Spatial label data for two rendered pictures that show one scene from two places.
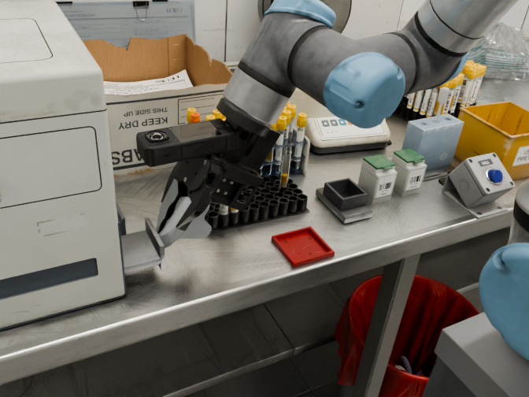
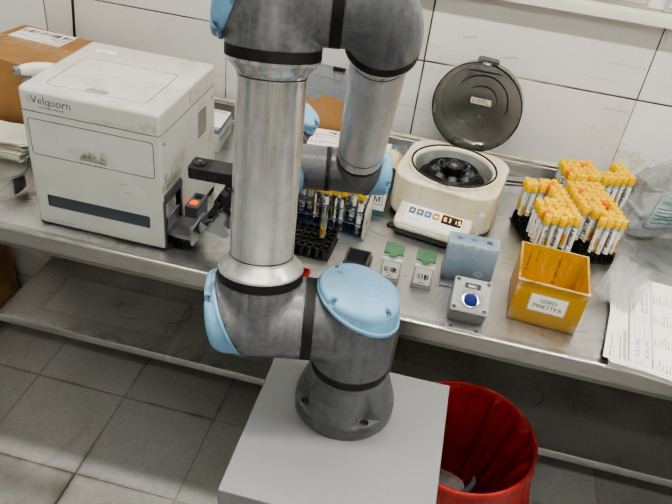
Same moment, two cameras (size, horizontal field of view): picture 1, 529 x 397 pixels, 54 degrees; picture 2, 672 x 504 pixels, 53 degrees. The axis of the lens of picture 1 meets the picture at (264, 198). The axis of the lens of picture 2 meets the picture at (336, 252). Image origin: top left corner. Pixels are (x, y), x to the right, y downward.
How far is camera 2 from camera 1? 0.87 m
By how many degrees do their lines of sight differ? 31
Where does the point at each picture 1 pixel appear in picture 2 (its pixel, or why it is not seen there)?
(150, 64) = (332, 117)
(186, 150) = (210, 176)
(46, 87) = (131, 117)
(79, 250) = (141, 208)
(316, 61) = not seen: hidden behind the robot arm
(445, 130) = (475, 250)
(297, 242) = not seen: hidden behind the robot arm
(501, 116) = (576, 268)
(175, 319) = (180, 275)
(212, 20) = (404, 96)
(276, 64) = not seen: hidden behind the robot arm
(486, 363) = (274, 371)
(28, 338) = (107, 244)
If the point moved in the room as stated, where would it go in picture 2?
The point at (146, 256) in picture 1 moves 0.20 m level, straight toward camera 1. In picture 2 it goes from (185, 232) to (116, 284)
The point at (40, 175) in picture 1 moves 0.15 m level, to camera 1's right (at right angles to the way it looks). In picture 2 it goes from (125, 159) to (174, 192)
